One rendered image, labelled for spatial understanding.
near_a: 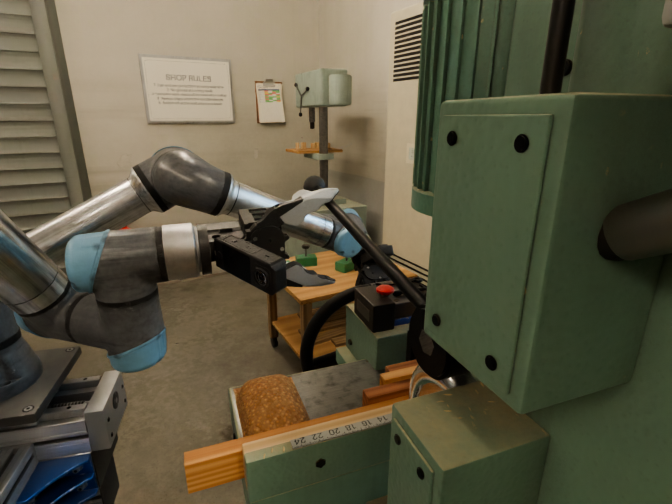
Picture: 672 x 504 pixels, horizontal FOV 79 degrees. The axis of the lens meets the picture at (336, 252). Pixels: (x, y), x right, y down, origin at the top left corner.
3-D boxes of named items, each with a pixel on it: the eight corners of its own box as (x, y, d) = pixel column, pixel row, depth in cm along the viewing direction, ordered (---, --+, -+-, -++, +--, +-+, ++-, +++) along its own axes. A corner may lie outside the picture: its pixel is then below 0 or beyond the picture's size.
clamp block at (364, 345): (410, 332, 84) (412, 292, 81) (449, 368, 72) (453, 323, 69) (343, 346, 79) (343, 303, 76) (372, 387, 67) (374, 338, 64)
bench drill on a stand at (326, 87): (335, 275, 350) (335, 76, 301) (373, 303, 297) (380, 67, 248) (282, 285, 330) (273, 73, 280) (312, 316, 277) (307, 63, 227)
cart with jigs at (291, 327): (358, 320, 272) (360, 228, 252) (411, 363, 224) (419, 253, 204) (264, 345, 242) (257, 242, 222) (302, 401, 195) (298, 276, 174)
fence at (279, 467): (629, 377, 64) (637, 347, 63) (640, 383, 63) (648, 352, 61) (247, 492, 45) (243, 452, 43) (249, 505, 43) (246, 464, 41)
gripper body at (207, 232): (276, 204, 63) (194, 211, 59) (290, 224, 55) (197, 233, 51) (277, 249, 66) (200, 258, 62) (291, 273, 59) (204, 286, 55)
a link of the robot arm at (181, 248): (161, 238, 50) (170, 295, 53) (200, 234, 51) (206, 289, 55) (162, 217, 56) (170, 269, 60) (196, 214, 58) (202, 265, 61)
